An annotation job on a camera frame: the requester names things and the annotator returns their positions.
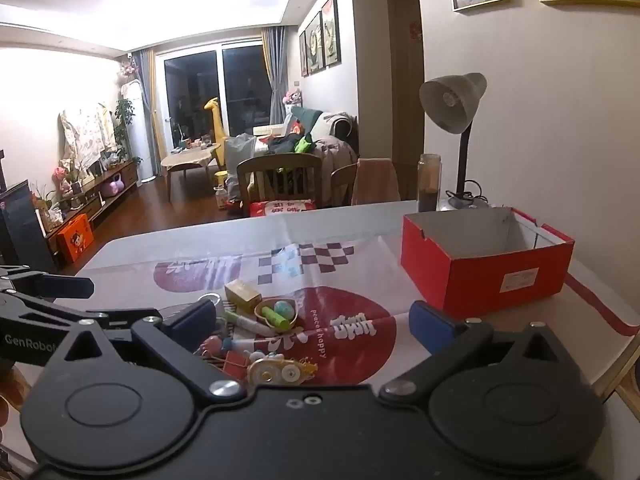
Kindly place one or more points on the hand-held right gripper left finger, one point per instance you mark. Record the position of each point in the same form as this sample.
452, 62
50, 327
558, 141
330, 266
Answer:
192, 317

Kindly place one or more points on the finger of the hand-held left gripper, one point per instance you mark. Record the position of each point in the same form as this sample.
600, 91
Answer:
65, 286
120, 316

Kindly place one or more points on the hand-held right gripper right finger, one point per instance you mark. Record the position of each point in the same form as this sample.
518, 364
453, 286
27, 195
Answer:
432, 322

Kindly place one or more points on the pen with pink topper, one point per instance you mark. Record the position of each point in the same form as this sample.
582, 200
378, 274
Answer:
210, 345

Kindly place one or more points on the small yellow box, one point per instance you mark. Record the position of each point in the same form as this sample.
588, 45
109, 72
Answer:
242, 295

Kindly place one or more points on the red cardboard box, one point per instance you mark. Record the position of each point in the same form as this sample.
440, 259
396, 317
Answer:
450, 270

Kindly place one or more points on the white marker pen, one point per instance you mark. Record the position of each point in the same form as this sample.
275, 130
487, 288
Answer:
248, 323

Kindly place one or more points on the pink dish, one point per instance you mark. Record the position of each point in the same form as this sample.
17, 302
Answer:
259, 311

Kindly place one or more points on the green capped tube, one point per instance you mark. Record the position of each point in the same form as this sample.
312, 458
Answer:
274, 316

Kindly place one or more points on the pale blue speckled ball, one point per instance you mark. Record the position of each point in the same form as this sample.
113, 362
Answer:
283, 306

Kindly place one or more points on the correction tape dispenser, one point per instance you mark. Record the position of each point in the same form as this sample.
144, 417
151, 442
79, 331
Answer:
272, 372

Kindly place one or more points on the orange printed box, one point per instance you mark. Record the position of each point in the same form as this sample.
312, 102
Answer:
75, 237

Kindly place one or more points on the black television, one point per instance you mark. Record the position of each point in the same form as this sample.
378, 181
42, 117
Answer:
20, 225

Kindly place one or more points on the red and white printed tablecloth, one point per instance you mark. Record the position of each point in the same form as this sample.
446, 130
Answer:
350, 320

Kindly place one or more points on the wooden media cabinet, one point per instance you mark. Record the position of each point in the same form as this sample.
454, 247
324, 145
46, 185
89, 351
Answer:
95, 196

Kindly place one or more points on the pink kettlebell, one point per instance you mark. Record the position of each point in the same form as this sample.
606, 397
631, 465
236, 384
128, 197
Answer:
112, 185

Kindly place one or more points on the red slipper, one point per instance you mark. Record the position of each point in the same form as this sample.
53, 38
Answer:
233, 205

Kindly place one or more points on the clear plastic bottle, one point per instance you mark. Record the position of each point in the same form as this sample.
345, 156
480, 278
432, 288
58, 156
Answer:
220, 198

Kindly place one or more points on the tall glass jar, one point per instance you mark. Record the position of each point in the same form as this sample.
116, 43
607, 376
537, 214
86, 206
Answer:
429, 195

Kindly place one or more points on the red printed cushion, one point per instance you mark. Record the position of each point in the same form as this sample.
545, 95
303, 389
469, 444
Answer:
280, 207

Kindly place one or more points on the small yellow stool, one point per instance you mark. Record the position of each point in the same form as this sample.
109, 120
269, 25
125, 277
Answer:
220, 178

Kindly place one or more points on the cream floral hanging cloth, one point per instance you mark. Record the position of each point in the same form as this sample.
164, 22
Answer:
85, 135

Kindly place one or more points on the pink towel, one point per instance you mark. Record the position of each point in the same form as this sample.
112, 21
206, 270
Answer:
377, 180

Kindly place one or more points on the wooden coffee table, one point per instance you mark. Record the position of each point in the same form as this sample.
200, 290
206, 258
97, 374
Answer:
187, 160

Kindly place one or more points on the white standing air conditioner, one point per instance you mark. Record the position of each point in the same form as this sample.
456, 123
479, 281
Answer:
140, 135

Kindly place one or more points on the grey plastic bag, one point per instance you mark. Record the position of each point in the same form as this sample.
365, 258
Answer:
240, 152

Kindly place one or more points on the wooden slatted chair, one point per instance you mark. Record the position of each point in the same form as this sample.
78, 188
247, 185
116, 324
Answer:
280, 160

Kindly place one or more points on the green potted plant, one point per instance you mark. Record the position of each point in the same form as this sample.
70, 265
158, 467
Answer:
125, 115

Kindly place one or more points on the yellow giraffe toy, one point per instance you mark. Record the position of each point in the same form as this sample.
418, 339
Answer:
216, 125

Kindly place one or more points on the grey curtain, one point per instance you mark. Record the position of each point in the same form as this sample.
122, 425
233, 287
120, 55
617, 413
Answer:
150, 110
274, 70

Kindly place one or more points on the green garment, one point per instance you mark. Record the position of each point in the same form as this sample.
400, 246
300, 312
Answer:
302, 145

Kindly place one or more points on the sofa with piled clothes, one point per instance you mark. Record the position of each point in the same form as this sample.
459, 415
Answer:
345, 130

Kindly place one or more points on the grey desk lamp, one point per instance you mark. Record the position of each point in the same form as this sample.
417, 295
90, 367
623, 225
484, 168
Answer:
452, 105

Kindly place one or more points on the pink artificial flowers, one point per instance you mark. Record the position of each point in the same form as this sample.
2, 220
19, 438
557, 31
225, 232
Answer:
129, 67

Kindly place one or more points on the wooden door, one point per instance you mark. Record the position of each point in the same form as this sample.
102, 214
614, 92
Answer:
405, 85

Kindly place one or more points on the glass sliding door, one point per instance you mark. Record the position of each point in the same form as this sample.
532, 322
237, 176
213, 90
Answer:
240, 80

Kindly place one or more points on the pink plush toy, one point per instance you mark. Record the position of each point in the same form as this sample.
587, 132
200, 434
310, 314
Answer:
292, 96

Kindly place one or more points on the red door decoration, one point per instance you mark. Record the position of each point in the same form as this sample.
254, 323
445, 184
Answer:
415, 30

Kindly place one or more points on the black framed wall picture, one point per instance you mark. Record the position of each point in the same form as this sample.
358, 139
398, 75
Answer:
303, 55
330, 32
314, 45

